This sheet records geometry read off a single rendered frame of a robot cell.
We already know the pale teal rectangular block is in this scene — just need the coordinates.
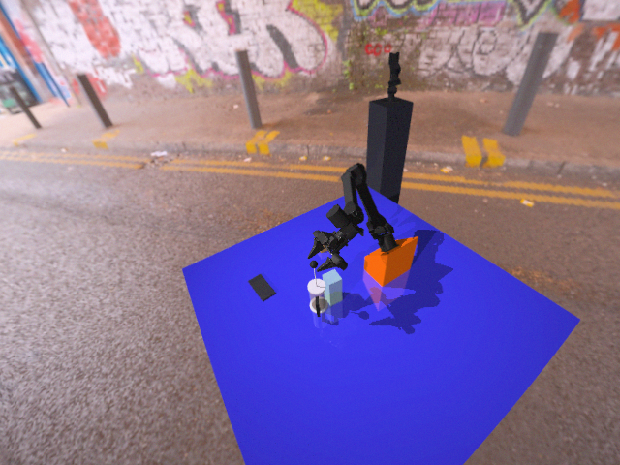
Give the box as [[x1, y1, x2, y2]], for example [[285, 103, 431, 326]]
[[323, 269, 343, 306]]

